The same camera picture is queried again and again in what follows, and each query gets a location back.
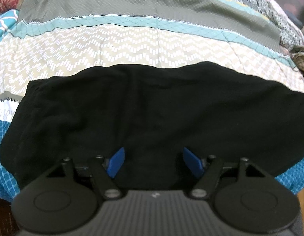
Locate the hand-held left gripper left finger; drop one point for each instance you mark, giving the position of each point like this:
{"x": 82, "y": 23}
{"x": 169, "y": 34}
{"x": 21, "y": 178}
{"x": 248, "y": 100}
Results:
{"x": 116, "y": 162}

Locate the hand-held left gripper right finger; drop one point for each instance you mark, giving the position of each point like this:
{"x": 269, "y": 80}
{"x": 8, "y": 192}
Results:
{"x": 191, "y": 162}

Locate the black pants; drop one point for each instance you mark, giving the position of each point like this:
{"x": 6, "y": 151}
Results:
{"x": 152, "y": 113}

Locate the striped patterned bedspread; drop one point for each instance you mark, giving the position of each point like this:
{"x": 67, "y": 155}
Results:
{"x": 132, "y": 46}

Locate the brown tangled cloth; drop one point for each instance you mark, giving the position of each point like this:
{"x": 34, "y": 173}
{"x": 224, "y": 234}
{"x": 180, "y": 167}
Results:
{"x": 302, "y": 59}

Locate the grey white speckled cloth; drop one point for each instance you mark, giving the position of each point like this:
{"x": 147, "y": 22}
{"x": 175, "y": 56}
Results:
{"x": 282, "y": 22}

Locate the teal lattice pillow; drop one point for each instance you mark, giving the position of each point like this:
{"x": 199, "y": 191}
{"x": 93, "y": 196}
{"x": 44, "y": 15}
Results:
{"x": 5, "y": 22}

